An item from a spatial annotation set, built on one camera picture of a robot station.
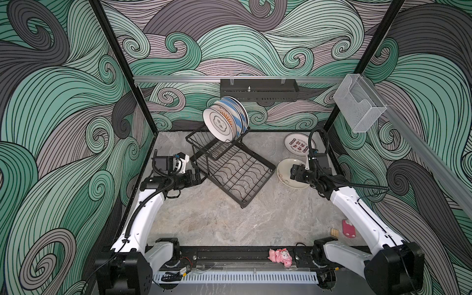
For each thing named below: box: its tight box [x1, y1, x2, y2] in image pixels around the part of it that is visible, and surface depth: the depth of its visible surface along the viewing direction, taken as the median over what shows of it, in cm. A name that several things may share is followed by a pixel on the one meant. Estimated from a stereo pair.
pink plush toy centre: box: [267, 248, 293, 268], surface depth 73 cm
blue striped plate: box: [218, 95, 249, 138], surface depth 82 cm
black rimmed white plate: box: [201, 108, 235, 144], surface depth 89 cm
